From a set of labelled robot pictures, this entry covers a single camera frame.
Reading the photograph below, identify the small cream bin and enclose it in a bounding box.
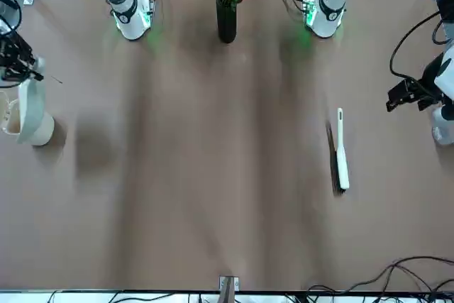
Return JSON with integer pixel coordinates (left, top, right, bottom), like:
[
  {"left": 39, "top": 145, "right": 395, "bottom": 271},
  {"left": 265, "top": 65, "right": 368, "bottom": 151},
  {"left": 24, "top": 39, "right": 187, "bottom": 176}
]
[{"left": 0, "top": 90, "right": 55, "bottom": 147}]

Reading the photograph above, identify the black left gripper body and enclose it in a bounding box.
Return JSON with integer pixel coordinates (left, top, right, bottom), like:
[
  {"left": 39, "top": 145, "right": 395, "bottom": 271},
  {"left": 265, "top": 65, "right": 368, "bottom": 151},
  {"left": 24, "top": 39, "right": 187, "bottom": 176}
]
[{"left": 402, "top": 77, "right": 443, "bottom": 112}]

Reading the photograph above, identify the grey camera mount clamp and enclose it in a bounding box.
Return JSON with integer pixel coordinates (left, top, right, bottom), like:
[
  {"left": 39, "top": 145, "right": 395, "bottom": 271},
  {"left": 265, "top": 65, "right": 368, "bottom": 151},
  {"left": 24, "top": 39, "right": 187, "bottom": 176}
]
[{"left": 218, "top": 275, "right": 240, "bottom": 303}]

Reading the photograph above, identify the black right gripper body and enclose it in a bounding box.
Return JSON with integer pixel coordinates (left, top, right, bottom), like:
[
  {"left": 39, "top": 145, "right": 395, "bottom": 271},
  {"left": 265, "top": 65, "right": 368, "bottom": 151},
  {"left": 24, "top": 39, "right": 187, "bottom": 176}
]
[{"left": 0, "top": 31, "right": 44, "bottom": 82}]

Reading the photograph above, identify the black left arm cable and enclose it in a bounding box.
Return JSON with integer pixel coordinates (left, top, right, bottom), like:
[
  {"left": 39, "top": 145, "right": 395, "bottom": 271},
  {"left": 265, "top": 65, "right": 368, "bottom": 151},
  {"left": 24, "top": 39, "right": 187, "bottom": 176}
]
[{"left": 389, "top": 10, "right": 444, "bottom": 86}]

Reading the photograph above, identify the white hand brush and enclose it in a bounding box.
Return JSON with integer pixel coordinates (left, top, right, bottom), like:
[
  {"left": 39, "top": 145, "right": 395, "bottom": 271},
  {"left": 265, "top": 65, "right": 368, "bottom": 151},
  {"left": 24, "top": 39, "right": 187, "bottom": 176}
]
[{"left": 325, "top": 106, "right": 351, "bottom": 197}]

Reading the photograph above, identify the long black cable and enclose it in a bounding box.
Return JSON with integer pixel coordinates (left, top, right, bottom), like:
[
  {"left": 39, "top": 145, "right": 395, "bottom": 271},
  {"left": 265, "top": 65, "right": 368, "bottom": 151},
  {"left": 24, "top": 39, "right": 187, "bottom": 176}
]
[{"left": 306, "top": 255, "right": 454, "bottom": 295}]

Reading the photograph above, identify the pale plastic dustpan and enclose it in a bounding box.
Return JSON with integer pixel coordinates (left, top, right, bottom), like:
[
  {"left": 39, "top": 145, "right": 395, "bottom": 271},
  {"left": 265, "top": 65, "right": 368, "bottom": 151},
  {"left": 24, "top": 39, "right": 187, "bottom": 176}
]
[{"left": 16, "top": 56, "right": 47, "bottom": 145}]

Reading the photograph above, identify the black vase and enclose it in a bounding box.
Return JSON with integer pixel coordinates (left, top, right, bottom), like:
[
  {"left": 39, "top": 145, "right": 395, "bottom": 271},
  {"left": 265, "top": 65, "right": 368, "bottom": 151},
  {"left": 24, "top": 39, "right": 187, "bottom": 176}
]
[{"left": 216, "top": 0, "right": 238, "bottom": 45}]

